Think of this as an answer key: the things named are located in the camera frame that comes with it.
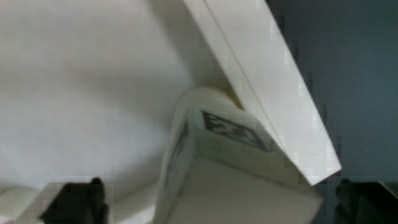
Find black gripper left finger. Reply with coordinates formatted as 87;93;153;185
39;178;111;224

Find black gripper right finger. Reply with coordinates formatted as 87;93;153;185
334;179;398;224

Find white table leg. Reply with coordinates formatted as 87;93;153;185
153;87;322;224

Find white square table top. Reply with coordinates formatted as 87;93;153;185
0;0;342;224

